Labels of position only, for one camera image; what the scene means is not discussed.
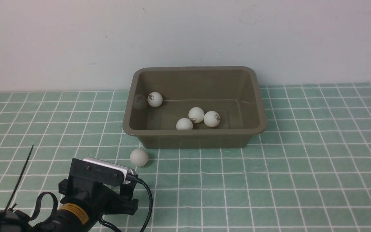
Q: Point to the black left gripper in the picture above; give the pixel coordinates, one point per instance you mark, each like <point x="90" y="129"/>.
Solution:
<point x="84" y="204"/>

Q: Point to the white ping-pong ball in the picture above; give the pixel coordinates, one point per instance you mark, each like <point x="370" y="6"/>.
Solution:
<point x="139" y="157"/>
<point x="196" y="115"/>
<point x="211" y="119"/>
<point x="184" y="124"/>

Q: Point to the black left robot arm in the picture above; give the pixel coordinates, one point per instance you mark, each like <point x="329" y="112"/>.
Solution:
<point x="17" y="221"/>

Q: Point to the black zip tie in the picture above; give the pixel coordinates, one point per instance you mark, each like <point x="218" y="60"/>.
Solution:
<point x="18" y="181"/>

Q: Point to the olive plastic storage bin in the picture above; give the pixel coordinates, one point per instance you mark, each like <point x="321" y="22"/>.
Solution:
<point x="231" y="91"/>

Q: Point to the green checkered tablecloth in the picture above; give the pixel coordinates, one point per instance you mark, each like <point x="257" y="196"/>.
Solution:
<point x="309" y="171"/>

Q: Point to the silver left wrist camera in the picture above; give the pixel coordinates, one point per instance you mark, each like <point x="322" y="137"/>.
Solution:
<point x="103" y="172"/>

